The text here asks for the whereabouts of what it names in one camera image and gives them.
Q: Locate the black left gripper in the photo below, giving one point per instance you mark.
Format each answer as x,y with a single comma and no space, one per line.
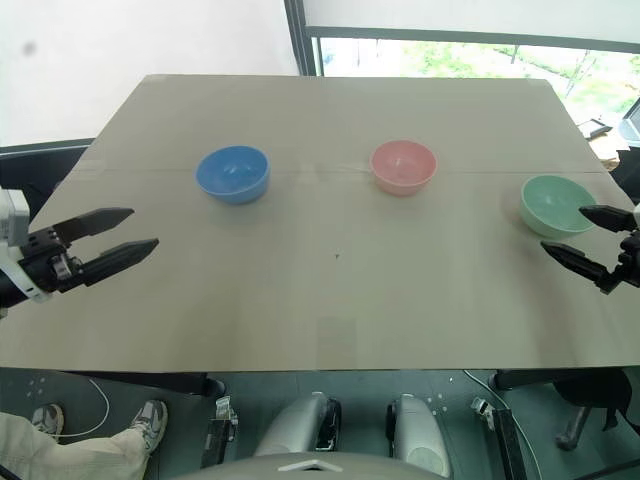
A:
47,262

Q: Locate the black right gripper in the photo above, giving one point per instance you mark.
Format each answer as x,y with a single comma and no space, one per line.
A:
630,262

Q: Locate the green plastic bowl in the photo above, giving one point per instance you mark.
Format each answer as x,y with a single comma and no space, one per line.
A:
547,202

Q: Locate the black side desk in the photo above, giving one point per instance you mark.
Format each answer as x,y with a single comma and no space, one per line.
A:
45,157

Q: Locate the dark laptop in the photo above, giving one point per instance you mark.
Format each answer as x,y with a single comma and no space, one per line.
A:
596,128

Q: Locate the white monitor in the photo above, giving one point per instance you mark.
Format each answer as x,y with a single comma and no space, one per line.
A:
632,122

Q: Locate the blue plastic bowl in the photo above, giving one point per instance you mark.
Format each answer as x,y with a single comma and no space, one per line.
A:
232,172

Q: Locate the black chair with grey leg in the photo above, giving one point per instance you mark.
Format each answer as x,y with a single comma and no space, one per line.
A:
592,397

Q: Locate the white grey sneaker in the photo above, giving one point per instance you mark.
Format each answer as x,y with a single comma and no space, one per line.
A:
151,421
49,420

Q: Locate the red plastic bowl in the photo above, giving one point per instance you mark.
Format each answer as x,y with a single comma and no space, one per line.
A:
403,167

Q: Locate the black box with white connector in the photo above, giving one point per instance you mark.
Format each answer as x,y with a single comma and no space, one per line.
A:
510,442
220,440

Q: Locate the beige trouser leg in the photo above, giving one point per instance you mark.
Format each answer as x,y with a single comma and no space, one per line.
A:
65,452

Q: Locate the silver right robot leg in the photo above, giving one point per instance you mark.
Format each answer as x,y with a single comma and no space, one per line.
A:
419,435

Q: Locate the silver robot leg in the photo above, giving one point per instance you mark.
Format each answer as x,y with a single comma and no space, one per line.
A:
419,435
295,425

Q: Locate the silver left robot leg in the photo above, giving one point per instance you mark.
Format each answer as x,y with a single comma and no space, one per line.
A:
295,425

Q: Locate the grey robot torso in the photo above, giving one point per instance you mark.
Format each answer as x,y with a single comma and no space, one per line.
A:
310,467

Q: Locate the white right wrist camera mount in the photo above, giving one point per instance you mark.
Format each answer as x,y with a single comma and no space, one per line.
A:
637,214

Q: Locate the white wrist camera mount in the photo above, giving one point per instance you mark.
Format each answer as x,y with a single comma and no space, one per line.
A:
637,214
11,216

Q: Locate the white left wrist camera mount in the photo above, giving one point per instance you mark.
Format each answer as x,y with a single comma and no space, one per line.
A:
11,216

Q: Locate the black table frame bar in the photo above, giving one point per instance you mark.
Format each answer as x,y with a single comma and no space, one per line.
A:
550,378
165,382

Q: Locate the dark grey window frame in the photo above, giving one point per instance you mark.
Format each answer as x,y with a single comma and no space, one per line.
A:
300,35

